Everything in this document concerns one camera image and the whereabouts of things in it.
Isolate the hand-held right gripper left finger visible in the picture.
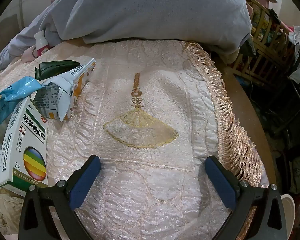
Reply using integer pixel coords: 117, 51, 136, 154
18, 155, 102, 240

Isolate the white box with rainbow circle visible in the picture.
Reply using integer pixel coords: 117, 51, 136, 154
0, 97, 49, 190

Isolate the white bottle with pink label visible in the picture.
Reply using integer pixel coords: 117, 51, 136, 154
34, 30, 51, 57

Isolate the light blue packet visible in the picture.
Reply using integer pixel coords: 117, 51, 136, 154
0, 77, 45, 128

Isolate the wooden crib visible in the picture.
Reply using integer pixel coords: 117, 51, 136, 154
236, 0, 298, 85

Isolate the grey garment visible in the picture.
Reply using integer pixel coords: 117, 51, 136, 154
0, 0, 253, 72

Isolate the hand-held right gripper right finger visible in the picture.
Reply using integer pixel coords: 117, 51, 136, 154
204, 156, 283, 240

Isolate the pink fringed tablecloth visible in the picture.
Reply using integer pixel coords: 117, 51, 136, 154
0, 39, 270, 240

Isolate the crumpled beige tissue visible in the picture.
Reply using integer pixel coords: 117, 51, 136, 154
0, 187, 28, 233

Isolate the dark green packet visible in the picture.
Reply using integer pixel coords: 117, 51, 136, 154
34, 60, 80, 81

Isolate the pink cylindrical bottle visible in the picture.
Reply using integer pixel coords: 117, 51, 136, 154
21, 46, 39, 63

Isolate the white and blue snack bag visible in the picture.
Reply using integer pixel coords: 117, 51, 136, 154
34, 57, 97, 122

